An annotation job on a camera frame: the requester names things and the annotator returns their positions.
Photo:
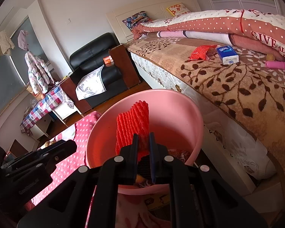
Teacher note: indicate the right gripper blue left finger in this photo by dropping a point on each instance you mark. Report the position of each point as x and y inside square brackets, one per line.
[133, 158]

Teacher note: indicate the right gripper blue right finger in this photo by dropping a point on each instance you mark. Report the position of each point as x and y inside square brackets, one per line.
[157, 155]

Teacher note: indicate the red foam net sleeve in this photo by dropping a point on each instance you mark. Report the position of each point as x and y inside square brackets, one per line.
[134, 121]

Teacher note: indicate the colourful snack wrapper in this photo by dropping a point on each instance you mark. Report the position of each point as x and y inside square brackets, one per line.
[180, 154]

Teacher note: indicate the black foam net sleeve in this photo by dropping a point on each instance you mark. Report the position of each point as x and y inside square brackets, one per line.
[145, 172]

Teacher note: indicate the walnut left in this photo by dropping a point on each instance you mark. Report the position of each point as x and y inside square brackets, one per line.
[48, 143]

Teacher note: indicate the black leather armchair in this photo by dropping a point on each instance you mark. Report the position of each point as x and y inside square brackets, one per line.
[117, 77]

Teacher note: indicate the white floral pillow case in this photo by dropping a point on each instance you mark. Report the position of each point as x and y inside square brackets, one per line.
[90, 85]

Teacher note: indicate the checkered cloth side table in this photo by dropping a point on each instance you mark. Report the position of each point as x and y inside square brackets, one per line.
[55, 101]

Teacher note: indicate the small orange box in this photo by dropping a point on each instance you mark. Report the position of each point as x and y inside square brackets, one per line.
[108, 60]

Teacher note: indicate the red snack bag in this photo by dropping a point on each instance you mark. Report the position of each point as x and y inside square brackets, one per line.
[203, 52]

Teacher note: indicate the bed with brown leaf cover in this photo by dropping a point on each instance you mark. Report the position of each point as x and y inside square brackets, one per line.
[242, 104]

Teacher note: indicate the hanging pastel puffer jacket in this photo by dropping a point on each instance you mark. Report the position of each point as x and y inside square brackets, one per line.
[39, 76]

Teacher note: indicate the blue white tissue pack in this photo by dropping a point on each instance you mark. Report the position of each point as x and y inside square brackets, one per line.
[227, 55]

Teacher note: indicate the colourful cartoon pillow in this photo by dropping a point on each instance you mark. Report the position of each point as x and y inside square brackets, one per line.
[134, 20]

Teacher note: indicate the pink rolled bolster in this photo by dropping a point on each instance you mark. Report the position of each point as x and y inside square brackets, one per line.
[216, 37]

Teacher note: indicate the yellow flower cushion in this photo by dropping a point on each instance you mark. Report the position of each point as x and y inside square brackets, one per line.
[178, 9]

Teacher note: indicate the cream hanging garment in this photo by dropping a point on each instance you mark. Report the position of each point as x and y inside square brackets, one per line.
[6, 44]

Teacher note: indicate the small yellow ball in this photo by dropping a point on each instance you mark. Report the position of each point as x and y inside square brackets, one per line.
[270, 57]

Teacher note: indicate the pink cylindrical object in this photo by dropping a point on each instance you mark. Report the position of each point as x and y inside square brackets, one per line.
[280, 65]

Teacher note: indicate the red white polka dot quilt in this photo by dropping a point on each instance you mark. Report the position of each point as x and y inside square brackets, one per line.
[267, 28]

